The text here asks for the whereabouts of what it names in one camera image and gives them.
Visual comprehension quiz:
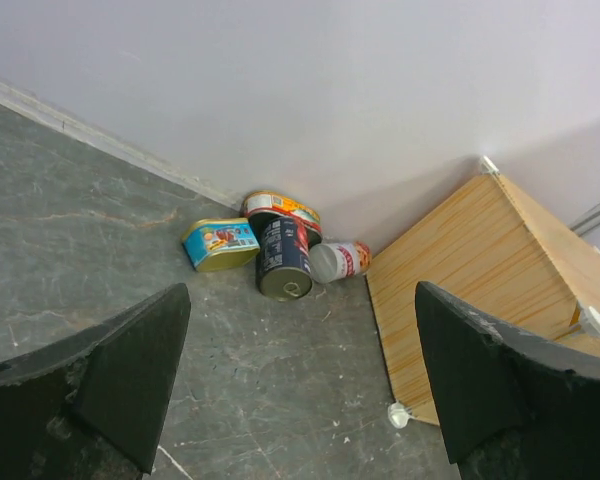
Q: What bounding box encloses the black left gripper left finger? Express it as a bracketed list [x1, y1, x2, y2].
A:
[0, 283, 191, 479]

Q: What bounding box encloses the dark blue round can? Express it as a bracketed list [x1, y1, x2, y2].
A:
[256, 217, 313, 302]

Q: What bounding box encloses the blue rectangular luncheon meat tin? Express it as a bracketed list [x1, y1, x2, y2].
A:
[181, 218, 260, 272]

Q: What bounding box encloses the oval red fish tin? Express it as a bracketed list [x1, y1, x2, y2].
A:
[241, 190, 323, 247]

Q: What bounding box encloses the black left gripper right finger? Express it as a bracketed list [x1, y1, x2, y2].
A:
[415, 281, 600, 479]

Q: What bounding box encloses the wooden cube cabinet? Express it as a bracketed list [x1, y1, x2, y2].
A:
[367, 158, 600, 424]

